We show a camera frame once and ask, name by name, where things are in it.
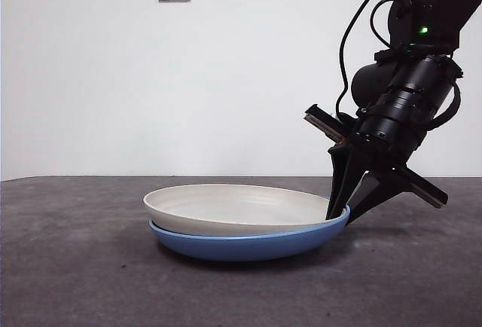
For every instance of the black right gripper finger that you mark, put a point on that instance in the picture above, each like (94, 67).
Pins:
(344, 176)
(376, 187)

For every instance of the blue round plate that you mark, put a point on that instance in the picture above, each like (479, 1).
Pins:
(244, 248)

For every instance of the white round plate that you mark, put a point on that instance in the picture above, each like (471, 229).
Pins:
(226, 214)

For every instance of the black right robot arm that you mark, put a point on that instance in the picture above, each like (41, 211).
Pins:
(421, 78)

